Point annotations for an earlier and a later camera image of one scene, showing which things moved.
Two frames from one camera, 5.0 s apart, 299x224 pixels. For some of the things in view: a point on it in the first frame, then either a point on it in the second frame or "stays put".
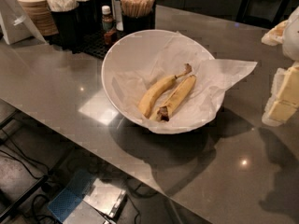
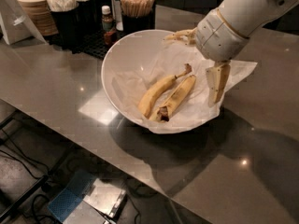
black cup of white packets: (64, 11) stays put
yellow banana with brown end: (169, 105) stays put
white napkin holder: (17, 26) stays put
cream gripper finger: (275, 35) -> (184, 36)
